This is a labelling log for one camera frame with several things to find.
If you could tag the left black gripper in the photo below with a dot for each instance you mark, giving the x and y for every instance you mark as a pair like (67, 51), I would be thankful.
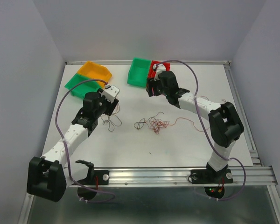
(110, 106)

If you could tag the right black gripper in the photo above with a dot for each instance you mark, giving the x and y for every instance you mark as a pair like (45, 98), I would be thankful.
(151, 83)

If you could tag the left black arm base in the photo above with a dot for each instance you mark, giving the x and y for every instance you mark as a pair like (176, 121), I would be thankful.
(93, 179)

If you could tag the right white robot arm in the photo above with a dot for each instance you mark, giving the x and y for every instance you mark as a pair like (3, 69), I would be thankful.
(220, 122)

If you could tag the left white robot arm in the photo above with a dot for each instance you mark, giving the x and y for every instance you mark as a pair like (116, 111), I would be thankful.
(50, 175)

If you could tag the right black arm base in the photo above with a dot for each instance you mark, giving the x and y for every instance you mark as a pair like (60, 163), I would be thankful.
(214, 181)

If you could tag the red plastic bin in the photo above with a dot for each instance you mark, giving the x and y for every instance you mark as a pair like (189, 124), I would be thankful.
(151, 73)

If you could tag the right green plastic bin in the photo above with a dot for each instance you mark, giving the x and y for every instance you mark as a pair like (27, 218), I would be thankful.
(138, 72)

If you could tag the green plastic bin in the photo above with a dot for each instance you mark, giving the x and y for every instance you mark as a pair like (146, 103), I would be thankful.
(138, 72)
(82, 89)

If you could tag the left green plastic bin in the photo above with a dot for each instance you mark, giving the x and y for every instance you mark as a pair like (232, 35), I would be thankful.
(82, 89)

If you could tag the orange plastic bin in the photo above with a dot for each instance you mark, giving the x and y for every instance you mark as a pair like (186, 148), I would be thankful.
(93, 70)

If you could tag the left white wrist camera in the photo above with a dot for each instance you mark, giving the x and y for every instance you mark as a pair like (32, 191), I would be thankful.
(110, 92)

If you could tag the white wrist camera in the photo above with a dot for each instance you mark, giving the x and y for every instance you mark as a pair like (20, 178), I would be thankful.
(110, 92)
(158, 68)

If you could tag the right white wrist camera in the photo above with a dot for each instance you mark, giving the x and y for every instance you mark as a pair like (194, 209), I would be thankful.
(158, 68)

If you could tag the aluminium table edge frame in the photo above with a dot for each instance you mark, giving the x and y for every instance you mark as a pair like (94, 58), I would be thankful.
(156, 134)

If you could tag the aluminium front rail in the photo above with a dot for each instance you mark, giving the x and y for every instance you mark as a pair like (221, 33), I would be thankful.
(172, 177)

